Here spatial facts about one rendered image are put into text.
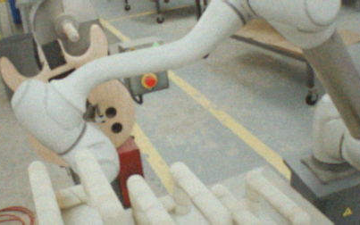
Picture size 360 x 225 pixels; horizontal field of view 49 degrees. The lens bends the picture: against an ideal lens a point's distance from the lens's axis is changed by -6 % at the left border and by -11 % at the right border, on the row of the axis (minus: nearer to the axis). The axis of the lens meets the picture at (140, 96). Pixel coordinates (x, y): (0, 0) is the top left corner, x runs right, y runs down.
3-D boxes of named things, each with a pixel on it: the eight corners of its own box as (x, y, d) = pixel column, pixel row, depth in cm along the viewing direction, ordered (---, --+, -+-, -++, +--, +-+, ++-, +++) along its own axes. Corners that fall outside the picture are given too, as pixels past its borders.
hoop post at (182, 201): (171, 208, 81) (166, 169, 77) (187, 203, 82) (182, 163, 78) (179, 217, 78) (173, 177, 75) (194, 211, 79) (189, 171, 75)
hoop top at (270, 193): (242, 183, 85) (242, 170, 84) (255, 178, 86) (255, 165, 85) (298, 236, 67) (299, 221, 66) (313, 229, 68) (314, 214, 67)
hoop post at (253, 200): (242, 212, 88) (242, 177, 84) (255, 207, 89) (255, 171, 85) (250, 220, 85) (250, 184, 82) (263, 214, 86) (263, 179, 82)
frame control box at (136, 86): (107, 95, 188) (97, 39, 178) (154, 84, 192) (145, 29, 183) (121, 115, 166) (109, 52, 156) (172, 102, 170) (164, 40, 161)
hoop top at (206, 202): (168, 175, 78) (166, 162, 77) (183, 170, 79) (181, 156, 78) (218, 237, 60) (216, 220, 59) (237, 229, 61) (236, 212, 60)
